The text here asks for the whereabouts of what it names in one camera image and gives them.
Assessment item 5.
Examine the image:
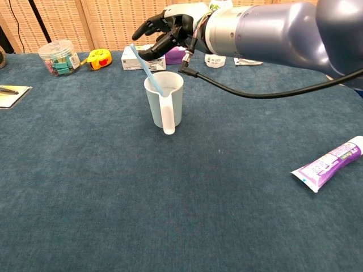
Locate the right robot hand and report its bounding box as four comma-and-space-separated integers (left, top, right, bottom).
132, 2, 212, 61

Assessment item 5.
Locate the light blue toothbrush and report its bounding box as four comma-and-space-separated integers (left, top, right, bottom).
130, 43, 165, 96

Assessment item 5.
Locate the white cup with handle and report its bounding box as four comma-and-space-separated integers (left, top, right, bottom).
143, 71, 184, 135

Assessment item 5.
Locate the purple white toothpaste tube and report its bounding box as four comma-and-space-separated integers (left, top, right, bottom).
290, 135, 363, 193

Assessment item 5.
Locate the white blue milk carton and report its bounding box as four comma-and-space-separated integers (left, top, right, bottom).
143, 44, 167, 73

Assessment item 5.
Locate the drink bottle yellow cap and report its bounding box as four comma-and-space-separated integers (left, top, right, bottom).
204, 0, 232, 69

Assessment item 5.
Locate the white purple milk carton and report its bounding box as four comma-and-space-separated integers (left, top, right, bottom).
121, 45, 145, 71

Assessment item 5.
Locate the bamboo folding screen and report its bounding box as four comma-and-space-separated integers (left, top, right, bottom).
0, 0, 318, 54

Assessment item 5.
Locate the silver snack packet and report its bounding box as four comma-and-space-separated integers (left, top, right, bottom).
234, 57, 264, 66

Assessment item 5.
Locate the yellow tape measure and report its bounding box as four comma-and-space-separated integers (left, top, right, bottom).
80, 48, 113, 71

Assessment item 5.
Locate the clear plastic jar of clips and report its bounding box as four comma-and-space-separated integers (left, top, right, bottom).
37, 39, 81, 77

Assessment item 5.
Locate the black tripod stand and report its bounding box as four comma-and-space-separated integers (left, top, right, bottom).
28, 0, 52, 43

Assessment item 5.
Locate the blue table cloth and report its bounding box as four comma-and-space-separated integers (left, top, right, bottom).
0, 46, 363, 272

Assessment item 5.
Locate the razor in yellow blister pack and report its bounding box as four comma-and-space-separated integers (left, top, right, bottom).
0, 84, 33, 110

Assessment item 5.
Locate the thin black hanging cable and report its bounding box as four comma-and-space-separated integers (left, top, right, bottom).
8, 0, 26, 54

